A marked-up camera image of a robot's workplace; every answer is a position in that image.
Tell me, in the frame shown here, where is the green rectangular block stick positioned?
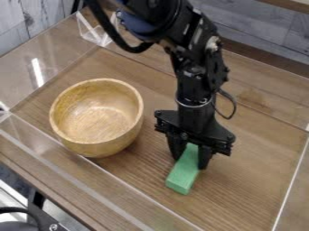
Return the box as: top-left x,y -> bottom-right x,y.
166,143 -> 199,195

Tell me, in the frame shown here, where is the wooden bowl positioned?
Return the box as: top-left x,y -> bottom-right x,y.
50,79 -> 143,158

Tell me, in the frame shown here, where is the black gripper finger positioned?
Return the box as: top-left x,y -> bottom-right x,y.
167,133 -> 189,161
198,145 -> 213,170

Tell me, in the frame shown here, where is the clear acrylic tray enclosure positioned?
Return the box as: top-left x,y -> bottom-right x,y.
0,19 -> 309,231

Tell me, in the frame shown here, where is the black table leg frame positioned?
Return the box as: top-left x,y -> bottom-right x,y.
28,189 -> 79,231

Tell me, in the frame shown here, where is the clear acrylic corner bracket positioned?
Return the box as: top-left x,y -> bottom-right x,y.
76,12 -> 113,47

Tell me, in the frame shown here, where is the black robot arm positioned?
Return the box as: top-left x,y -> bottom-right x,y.
84,0 -> 236,170

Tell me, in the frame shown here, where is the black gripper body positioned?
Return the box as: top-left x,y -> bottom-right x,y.
154,102 -> 236,156

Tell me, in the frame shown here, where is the black cable on floor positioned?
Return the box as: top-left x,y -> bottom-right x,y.
0,206 -> 34,231

